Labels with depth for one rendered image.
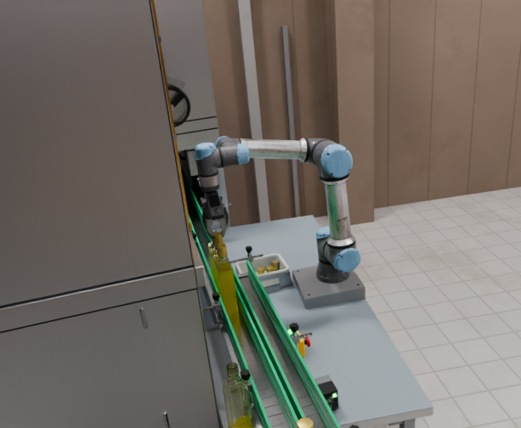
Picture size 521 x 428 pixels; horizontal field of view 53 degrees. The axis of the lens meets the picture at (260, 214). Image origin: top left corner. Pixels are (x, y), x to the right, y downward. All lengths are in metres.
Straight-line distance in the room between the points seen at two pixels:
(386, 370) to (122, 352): 0.95
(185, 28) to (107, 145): 1.68
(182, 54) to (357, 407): 1.89
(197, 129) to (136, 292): 1.68
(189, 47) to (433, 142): 2.86
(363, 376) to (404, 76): 3.30
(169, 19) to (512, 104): 3.48
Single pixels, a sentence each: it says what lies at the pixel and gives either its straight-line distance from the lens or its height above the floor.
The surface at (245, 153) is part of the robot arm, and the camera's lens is 1.88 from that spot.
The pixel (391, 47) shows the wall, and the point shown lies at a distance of 4.69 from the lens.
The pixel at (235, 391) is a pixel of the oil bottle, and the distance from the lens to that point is 1.41.
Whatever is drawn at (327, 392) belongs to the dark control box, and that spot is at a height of 0.83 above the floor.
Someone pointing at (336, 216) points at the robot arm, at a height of 1.17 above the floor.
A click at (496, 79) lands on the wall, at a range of 5.19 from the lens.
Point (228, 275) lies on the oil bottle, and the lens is 1.97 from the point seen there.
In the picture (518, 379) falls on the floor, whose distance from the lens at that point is 3.19.
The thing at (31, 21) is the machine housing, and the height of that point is 2.01.
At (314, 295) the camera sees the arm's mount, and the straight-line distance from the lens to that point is 2.25.
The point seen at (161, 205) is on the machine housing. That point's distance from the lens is 1.25.
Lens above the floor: 2.03
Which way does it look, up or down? 24 degrees down
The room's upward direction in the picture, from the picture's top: 6 degrees counter-clockwise
